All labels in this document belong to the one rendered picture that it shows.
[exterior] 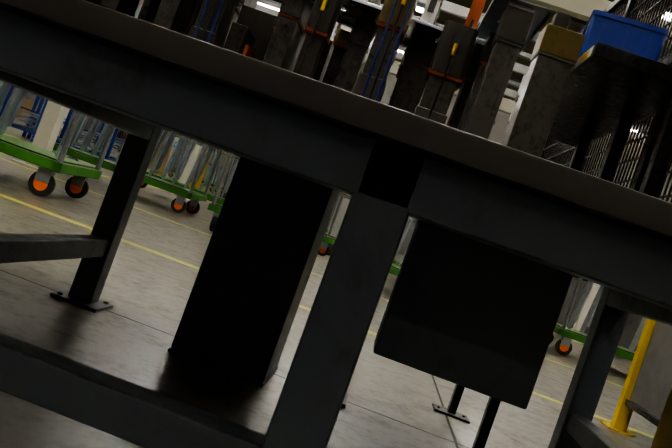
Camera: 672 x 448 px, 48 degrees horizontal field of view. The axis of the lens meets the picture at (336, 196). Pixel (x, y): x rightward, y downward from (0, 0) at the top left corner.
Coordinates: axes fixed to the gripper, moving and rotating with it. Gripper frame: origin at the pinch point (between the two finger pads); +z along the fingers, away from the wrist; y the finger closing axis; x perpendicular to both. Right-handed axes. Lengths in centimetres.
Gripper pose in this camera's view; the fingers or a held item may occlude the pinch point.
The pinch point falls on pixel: (429, 14)
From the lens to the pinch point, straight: 177.5
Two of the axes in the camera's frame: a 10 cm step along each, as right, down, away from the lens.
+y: -0.4, -0.5, -10.0
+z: -3.4, 9.4, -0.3
